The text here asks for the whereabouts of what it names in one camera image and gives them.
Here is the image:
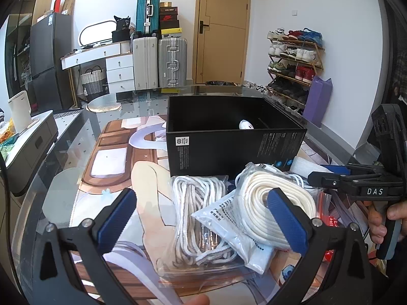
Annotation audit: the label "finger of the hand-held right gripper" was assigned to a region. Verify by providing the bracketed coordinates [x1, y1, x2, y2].
[307, 171, 363, 197]
[319, 163, 382, 178]

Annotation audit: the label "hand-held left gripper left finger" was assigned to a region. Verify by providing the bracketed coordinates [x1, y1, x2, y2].
[32, 188, 150, 305]

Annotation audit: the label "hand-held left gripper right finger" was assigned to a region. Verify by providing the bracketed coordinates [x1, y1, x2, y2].
[266, 187, 374, 305]

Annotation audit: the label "white cable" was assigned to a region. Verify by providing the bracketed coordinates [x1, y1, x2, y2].
[259, 163, 314, 191]

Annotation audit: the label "clear bag with red label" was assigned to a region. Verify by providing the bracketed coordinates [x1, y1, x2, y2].
[313, 189, 369, 263]

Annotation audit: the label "bag of cream rope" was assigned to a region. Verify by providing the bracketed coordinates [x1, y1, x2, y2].
[235, 163, 322, 250]

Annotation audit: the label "white plastic packet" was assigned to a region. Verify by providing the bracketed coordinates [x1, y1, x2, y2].
[192, 189, 277, 275]

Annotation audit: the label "bag of grey white laces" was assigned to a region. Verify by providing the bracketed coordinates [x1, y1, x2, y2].
[159, 175, 255, 277]

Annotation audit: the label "black cardboard box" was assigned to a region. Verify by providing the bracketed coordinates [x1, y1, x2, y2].
[166, 95, 307, 178]

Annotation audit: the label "person's right hand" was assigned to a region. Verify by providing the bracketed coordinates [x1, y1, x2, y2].
[369, 202, 407, 249]

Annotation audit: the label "person's left hand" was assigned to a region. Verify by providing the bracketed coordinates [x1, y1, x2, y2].
[173, 294, 210, 305]

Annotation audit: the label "white foam sheet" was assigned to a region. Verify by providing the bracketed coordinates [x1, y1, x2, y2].
[292, 157, 334, 178]

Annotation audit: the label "printed desk mat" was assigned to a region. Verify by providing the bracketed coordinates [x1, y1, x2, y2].
[68, 114, 391, 305]

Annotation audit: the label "purple bag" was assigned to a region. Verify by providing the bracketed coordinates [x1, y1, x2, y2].
[303, 76, 333, 128]

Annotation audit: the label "grey side cabinet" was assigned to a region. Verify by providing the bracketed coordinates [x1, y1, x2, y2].
[0, 110, 59, 197]

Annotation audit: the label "round white stool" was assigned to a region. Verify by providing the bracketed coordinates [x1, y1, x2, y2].
[86, 95, 122, 113]

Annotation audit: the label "rows of shoes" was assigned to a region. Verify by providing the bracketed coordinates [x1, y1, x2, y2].
[266, 28, 323, 113]

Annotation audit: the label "wooden shoe rack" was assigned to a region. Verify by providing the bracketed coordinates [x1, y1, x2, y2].
[266, 28, 325, 115]

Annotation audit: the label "pile of snack packets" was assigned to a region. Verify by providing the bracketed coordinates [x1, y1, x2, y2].
[0, 121, 20, 155]

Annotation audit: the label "woven basket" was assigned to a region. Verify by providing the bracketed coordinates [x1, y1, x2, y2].
[79, 67, 107, 95]

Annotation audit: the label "white kettle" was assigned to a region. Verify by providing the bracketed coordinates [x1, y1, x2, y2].
[8, 90, 32, 133]

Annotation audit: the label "white vanity desk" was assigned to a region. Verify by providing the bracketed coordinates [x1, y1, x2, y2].
[60, 42, 134, 94]

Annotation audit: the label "white suitcase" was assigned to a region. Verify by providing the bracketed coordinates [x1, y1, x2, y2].
[132, 36, 159, 90]

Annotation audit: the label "silver suitcase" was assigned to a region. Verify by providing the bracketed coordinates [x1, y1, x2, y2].
[158, 36, 188, 88]

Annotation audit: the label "tan wooden door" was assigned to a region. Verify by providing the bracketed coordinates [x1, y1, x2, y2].
[192, 0, 252, 85]

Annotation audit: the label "black fridge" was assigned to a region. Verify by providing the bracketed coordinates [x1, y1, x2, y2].
[30, 13, 75, 112]

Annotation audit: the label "oval mirror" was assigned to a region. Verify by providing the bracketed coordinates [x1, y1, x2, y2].
[79, 20, 117, 48]

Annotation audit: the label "dark glass cabinet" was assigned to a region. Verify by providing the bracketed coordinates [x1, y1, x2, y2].
[5, 0, 54, 102]

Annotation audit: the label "black paper bag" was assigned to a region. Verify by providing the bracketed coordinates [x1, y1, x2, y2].
[115, 15, 132, 32]

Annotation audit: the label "teal suitcase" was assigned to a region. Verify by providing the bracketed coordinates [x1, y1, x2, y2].
[136, 0, 160, 37]

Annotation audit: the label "flat cardboard box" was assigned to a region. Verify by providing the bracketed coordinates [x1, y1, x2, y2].
[61, 0, 77, 16]

